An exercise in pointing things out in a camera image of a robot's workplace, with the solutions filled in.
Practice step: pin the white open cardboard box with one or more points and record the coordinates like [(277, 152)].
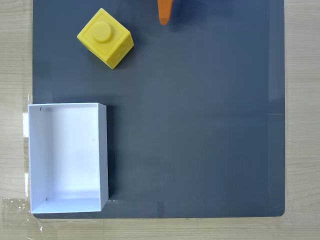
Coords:
[(70, 150)]

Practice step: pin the clear tape sheet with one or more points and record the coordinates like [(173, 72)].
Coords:
[(15, 207)]

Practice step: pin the yellow soft toy block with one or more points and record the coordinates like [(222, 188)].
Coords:
[(102, 32)]

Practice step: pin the dark grey mat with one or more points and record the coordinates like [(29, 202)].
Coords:
[(200, 125)]

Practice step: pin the white tape piece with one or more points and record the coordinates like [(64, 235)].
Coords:
[(26, 183), (25, 125)]

